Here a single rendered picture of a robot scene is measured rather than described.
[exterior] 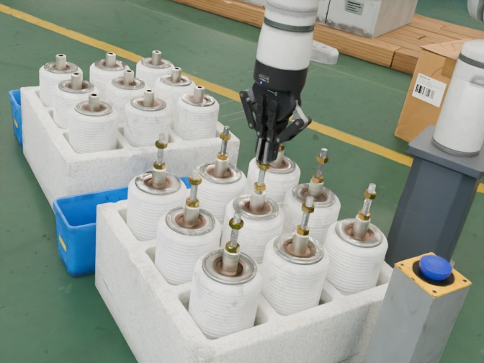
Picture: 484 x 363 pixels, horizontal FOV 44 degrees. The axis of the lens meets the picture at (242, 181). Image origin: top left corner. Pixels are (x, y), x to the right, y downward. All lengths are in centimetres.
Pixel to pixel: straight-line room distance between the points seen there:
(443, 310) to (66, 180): 75
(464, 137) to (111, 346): 73
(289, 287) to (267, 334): 8
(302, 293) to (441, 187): 44
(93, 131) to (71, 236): 22
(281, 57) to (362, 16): 202
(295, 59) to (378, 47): 192
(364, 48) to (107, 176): 175
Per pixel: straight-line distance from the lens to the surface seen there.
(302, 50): 82
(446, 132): 119
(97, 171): 122
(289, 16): 80
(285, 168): 109
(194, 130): 131
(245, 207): 95
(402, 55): 270
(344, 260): 93
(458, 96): 116
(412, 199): 123
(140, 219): 98
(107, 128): 122
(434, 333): 83
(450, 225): 124
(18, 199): 142
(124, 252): 97
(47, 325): 109
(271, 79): 83
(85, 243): 114
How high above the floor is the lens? 75
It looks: 29 degrees down
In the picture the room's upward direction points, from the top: 9 degrees clockwise
